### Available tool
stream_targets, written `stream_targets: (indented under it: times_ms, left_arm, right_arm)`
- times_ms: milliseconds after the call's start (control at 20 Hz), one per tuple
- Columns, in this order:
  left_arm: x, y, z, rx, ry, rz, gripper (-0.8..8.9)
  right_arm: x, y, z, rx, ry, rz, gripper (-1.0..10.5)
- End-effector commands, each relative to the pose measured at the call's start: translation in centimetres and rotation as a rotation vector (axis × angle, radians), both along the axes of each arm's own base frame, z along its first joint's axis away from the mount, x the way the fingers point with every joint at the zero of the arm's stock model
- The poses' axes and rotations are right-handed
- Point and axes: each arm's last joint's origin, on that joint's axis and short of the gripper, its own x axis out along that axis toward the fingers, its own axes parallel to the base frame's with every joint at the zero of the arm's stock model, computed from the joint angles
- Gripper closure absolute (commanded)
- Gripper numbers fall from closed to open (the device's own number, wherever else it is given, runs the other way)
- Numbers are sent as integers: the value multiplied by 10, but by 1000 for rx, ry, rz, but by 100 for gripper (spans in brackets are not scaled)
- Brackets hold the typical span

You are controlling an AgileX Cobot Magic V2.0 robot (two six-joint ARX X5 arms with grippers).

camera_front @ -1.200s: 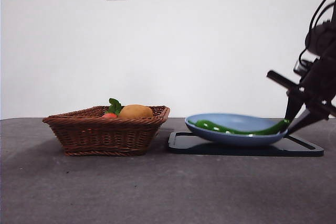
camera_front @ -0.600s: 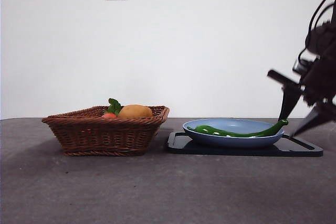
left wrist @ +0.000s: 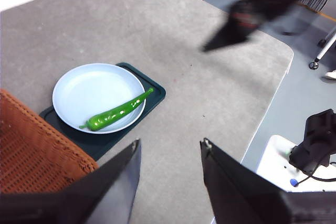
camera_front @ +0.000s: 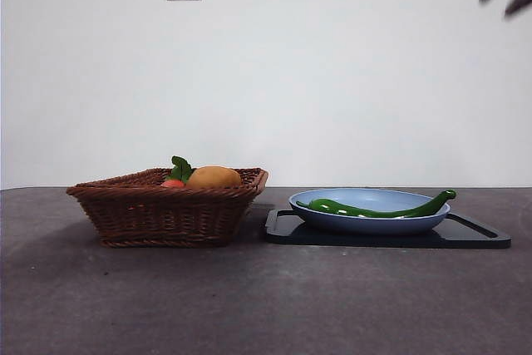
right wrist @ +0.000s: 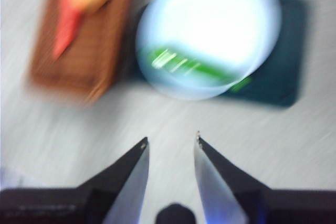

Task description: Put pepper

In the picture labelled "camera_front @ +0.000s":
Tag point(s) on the brown wicker basket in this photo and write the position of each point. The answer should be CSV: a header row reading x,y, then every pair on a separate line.
x,y
166,218

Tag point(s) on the yellow-brown potato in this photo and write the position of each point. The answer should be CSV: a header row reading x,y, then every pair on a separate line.
x,y
213,177

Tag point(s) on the red vegetable with green leaves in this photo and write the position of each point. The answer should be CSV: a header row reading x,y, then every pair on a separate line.
x,y
179,170

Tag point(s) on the black rectangular tray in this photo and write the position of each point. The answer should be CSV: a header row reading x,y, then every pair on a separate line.
x,y
465,239

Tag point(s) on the green long pepper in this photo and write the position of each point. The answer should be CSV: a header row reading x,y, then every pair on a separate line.
x,y
332,206

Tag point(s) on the blue round plate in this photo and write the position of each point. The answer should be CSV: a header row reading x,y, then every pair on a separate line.
x,y
374,226

